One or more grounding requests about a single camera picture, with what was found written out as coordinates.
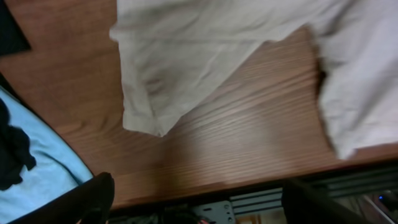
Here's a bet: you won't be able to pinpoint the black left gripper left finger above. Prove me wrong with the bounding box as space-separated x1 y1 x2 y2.
11 172 114 224

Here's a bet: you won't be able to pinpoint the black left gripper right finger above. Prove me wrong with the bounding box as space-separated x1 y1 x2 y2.
281 179 370 224

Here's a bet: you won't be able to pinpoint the beige khaki shorts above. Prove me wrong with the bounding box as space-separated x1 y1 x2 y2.
109 0 397 159

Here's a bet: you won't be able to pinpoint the light blue t-shirt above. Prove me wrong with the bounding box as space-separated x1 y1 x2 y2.
1 88 93 223

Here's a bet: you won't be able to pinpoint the black t-shirt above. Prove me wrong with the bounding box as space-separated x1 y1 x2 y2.
1 0 36 191

